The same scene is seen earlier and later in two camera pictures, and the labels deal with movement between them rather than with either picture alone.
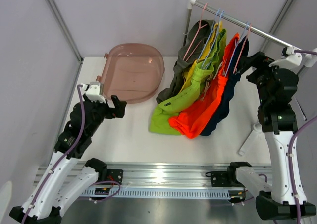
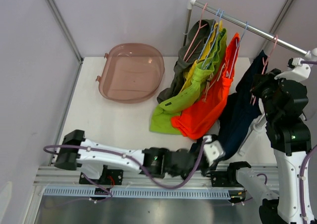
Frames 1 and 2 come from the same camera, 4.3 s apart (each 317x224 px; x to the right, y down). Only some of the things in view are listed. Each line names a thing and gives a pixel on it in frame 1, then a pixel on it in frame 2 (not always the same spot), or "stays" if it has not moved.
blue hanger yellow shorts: x=209 y=34 → x=217 y=28
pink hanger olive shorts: x=194 y=38 stays
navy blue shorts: x=239 y=53 → x=239 y=112
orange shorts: x=191 y=120 stays
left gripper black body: x=103 y=111 → x=196 y=155
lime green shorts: x=193 y=91 stays
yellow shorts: x=188 y=74 stays
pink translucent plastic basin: x=133 y=73 stays
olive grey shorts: x=188 y=57 stays
